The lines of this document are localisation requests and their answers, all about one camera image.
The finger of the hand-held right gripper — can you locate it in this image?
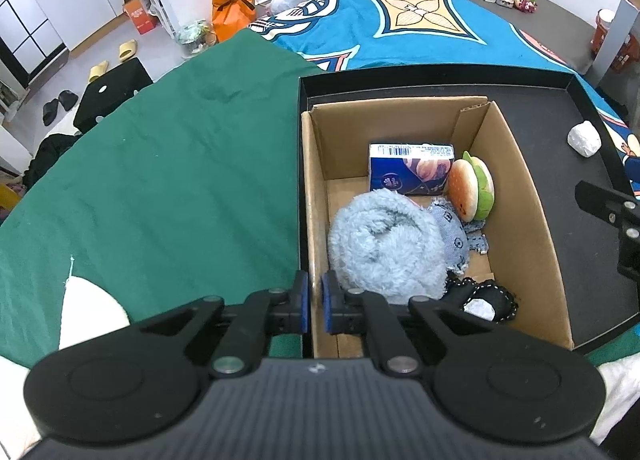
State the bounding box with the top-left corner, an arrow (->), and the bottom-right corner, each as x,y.
575,181 -> 640,281

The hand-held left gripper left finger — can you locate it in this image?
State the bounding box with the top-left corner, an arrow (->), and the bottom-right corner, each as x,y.
127,270 -> 309,379

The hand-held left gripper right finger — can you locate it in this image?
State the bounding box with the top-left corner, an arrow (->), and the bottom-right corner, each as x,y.
321,270 -> 506,379

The fluffy grey-blue plush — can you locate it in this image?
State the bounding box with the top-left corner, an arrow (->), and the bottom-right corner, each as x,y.
327,190 -> 451,305

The brown cardboard box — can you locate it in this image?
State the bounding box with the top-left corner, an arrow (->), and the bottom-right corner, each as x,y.
300,96 -> 575,360

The black tray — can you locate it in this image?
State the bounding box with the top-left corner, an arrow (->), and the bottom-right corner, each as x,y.
295,64 -> 640,356

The black lace pouch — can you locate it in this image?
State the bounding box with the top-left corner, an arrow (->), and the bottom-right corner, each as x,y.
442,277 -> 518,325

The blue tissue packet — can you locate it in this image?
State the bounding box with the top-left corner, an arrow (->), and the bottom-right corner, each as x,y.
369,142 -> 456,197

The blue-grey printed cloth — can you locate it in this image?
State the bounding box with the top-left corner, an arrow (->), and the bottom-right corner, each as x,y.
425,199 -> 488,273

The burger plush toy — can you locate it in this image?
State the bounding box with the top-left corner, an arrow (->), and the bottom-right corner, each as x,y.
446,151 -> 496,221

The white crumpled wad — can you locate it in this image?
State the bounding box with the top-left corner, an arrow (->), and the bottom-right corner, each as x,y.
567,121 -> 602,159

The red basket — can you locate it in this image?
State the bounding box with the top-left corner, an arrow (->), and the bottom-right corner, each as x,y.
610,34 -> 638,73

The red and white bucket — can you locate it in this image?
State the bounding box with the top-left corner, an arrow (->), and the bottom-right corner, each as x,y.
590,8 -> 617,56

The green blanket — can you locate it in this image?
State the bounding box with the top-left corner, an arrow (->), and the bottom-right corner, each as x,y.
0,30 -> 640,368

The white bed sheet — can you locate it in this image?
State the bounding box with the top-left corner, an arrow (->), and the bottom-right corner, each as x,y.
0,260 -> 640,443

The blue printed blanket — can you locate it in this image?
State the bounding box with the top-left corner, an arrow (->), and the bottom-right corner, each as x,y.
247,0 -> 640,201

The black stool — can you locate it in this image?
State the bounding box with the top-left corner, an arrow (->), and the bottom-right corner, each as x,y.
74,58 -> 153,133

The clear bag of small things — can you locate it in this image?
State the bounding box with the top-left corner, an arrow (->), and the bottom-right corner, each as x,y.
176,20 -> 217,59

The dark clothes pile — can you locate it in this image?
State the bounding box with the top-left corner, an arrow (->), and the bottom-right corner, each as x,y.
22,132 -> 81,191

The orange gift bag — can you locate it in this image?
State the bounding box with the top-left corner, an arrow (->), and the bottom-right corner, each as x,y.
211,0 -> 257,43

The yellow thing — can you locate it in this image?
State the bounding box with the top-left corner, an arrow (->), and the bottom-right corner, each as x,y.
0,185 -> 21,221

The small orange cardboard box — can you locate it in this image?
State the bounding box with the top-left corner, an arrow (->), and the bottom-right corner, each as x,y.
122,0 -> 157,35

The black-framed sliding door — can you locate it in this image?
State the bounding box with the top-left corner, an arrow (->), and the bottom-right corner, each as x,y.
0,0 -> 68,90

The white post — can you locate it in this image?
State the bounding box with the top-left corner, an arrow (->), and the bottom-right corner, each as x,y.
592,0 -> 640,88

